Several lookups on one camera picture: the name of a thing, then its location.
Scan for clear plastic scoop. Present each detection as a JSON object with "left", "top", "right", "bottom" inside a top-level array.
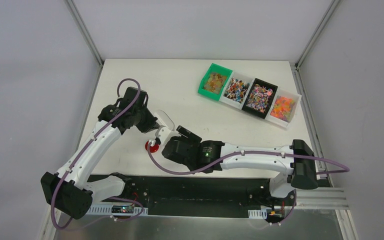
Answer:
[{"left": 153, "top": 109, "right": 176, "bottom": 131}]

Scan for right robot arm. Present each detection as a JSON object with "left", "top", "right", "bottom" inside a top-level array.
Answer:
[{"left": 155, "top": 126, "right": 318, "bottom": 205}]

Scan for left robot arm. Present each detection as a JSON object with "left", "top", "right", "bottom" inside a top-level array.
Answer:
[{"left": 40, "top": 86, "right": 159, "bottom": 220}]

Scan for red jar lid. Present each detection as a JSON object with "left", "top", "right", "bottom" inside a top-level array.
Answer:
[{"left": 145, "top": 140, "right": 160, "bottom": 154}]

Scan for green candy bin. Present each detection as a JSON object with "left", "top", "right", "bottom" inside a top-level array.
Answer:
[{"left": 197, "top": 63, "right": 233, "bottom": 101}]

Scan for white lollipop bin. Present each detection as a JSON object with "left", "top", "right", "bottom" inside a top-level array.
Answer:
[{"left": 219, "top": 71, "right": 255, "bottom": 110}]

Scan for black candy bin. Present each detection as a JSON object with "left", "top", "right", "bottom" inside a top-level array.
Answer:
[{"left": 241, "top": 78, "right": 278, "bottom": 119}]

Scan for white gummy bin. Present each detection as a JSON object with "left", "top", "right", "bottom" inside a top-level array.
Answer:
[{"left": 265, "top": 87, "right": 302, "bottom": 129}]

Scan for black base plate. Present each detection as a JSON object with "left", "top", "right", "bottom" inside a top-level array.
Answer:
[{"left": 89, "top": 174, "right": 299, "bottom": 219}]

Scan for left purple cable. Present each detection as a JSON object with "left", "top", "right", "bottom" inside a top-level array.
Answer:
[{"left": 50, "top": 78, "right": 142, "bottom": 230}]

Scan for purple cable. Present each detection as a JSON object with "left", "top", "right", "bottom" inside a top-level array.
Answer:
[
  {"left": 146, "top": 140, "right": 351, "bottom": 176},
  {"left": 50, "top": 78, "right": 142, "bottom": 230}
]

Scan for aluminium frame rail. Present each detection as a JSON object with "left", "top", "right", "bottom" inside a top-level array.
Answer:
[{"left": 295, "top": 187, "right": 350, "bottom": 210}]

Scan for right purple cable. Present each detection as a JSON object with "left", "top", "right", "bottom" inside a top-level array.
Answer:
[{"left": 146, "top": 140, "right": 351, "bottom": 176}]

